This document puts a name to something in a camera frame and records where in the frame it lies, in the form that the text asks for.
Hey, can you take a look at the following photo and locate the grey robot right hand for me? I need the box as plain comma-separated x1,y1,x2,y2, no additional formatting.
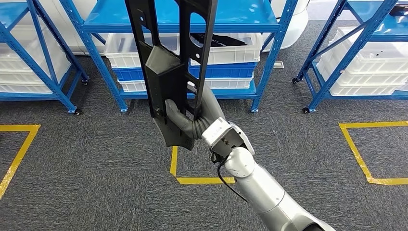
165,82,227,139

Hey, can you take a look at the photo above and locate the black plastic frame part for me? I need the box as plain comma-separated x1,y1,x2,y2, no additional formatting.
124,0,219,151

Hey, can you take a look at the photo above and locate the blue metal shelf rack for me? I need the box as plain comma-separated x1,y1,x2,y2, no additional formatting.
0,0,90,116
292,0,408,114
59,0,299,114

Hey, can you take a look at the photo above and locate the black plastic parts stack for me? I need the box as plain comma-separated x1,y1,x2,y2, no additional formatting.
191,33,249,49

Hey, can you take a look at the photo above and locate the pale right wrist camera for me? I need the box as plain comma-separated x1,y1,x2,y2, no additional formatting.
201,117,255,160

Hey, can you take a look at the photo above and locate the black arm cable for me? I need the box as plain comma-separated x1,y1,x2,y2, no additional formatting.
211,153,249,203

